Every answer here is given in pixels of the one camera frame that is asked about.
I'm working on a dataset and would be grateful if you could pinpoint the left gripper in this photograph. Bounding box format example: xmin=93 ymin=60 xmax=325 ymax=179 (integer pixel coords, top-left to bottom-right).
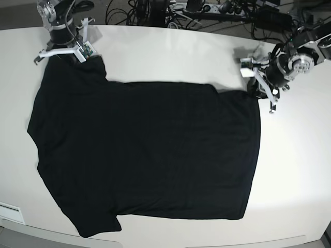
xmin=240 ymin=53 xmax=290 ymax=113

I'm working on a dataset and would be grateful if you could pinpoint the black T-shirt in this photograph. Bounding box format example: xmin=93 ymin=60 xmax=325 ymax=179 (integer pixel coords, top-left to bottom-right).
xmin=27 ymin=57 xmax=261 ymax=238

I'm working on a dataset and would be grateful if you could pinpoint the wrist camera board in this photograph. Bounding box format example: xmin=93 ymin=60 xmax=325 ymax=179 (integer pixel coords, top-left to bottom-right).
xmin=240 ymin=58 xmax=255 ymax=78
xmin=74 ymin=41 xmax=97 ymax=63

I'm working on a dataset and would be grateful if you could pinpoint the white label plate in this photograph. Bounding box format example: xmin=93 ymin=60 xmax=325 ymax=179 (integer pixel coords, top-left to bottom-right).
xmin=0 ymin=202 xmax=25 ymax=225

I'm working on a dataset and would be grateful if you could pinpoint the white power strip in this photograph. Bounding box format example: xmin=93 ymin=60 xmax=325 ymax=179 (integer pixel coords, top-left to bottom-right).
xmin=201 ymin=1 xmax=245 ymax=16

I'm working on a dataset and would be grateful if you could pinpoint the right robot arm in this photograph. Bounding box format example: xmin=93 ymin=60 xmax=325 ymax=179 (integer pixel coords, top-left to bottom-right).
xmin=34 ymin=1 xmax=97 ymax=64

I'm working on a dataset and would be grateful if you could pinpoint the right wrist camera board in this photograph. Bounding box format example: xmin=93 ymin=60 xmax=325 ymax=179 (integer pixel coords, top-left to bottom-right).
xmin=74 ymin=41 xmax=97 ymax=63

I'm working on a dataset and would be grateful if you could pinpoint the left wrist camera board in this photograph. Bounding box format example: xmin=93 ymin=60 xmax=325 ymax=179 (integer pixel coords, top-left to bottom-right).
xmin=240 ymin=58 xmax=255 ymax=78

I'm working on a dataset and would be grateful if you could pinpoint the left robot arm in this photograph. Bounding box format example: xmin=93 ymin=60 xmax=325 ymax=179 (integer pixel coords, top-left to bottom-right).
xmin=240 ymin=21 xmax=330 ymax=114

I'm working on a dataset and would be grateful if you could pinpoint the black central stand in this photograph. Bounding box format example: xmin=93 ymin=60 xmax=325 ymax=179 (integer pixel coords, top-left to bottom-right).
xmin=149 ymin=0 xmax=170 ymax=27

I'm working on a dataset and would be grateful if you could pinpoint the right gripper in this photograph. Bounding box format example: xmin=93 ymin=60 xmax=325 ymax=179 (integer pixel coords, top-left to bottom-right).
xmin=33 ymin=17 xmax=95 ymax=65

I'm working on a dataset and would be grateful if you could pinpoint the black equipment box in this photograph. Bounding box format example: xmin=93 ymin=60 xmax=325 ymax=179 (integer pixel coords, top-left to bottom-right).
xmin=254 ymin=9 xmax=293 ymax=33

